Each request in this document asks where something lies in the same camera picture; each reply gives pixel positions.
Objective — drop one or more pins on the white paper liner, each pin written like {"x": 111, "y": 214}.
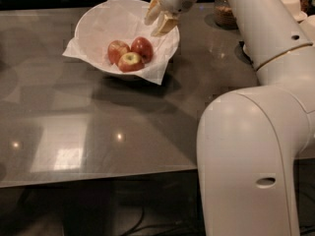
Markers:
{"x": 95, "y": 27}

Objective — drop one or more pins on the black mat under bowls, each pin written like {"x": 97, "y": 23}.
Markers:
{"x": 245, "y": 52}

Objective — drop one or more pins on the rear stack of paper bowls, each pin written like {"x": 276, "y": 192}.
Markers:
{"x": 294, "y": 7}

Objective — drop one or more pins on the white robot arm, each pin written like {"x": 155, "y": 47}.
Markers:
{"x": 248, "y": 138}

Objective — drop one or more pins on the glass jar with grains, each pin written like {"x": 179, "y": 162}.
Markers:
{"x": 223, "y": 15}

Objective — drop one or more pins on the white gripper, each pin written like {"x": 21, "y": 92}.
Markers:
{"x": 176, "y": 7}

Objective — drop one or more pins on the white bowl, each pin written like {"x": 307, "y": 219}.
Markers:
{"x": 108, "y": 20}

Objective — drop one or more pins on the red yellow apple front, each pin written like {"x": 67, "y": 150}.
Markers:
{"x": 130, "y": 62}

